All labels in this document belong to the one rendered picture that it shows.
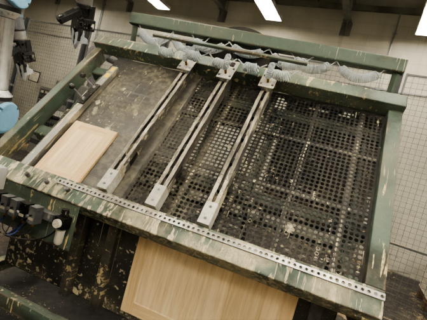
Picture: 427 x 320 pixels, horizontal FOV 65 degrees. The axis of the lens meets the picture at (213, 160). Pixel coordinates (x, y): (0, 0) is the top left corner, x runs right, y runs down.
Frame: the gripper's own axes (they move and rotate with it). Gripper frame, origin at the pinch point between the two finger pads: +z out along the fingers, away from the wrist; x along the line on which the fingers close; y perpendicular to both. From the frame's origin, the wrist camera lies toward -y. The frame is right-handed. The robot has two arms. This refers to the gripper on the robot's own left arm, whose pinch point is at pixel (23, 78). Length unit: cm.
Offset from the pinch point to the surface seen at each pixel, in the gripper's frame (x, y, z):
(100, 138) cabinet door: -30, 22, 35
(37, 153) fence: -6.7, -4.0, 41.6
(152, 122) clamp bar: -56, 40, 25
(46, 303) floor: -14, -23, 141
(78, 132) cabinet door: -14.2, 19.6, 34.1
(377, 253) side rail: -189, 29, 53
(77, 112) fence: -3.3, 29.2, 25.6
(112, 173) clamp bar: -58, 3, 42
